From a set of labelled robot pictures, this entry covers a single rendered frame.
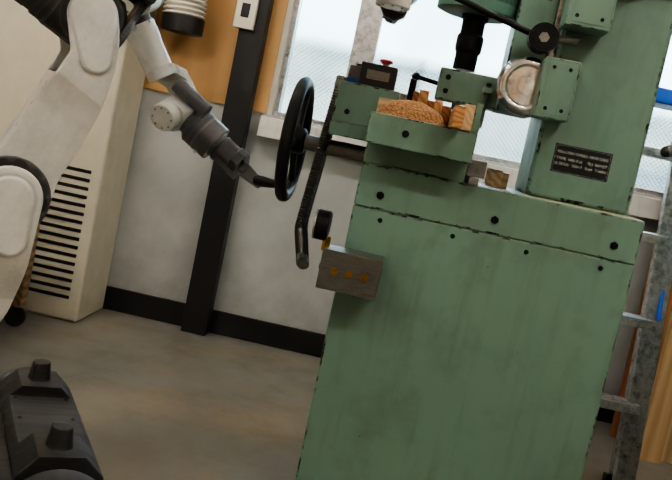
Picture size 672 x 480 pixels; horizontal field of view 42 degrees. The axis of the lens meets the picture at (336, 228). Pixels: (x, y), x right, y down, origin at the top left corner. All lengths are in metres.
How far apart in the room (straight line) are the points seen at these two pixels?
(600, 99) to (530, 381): 0.60
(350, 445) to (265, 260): 1.55
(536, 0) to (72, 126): 0.99
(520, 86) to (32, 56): 1.89
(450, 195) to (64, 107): 0.76
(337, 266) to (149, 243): 1.78
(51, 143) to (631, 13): 1.18
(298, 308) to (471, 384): 1.59
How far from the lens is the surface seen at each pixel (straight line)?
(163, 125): 2.01
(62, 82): 1.62
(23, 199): 1.60
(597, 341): 1.85
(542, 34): 1.86
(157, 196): 3.39
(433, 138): 1.69
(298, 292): 3.33
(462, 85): 1.96
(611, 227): 1.82
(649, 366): 2.69
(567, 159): 1.91
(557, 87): 1.81
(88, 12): 1.61
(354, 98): 1.93
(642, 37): 1.95
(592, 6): 1.85
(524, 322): 1.82
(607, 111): 1.92
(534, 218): 1.79
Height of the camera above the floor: 0.85
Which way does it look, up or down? 6 degrees down
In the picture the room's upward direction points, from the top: 12 degrees clockwise
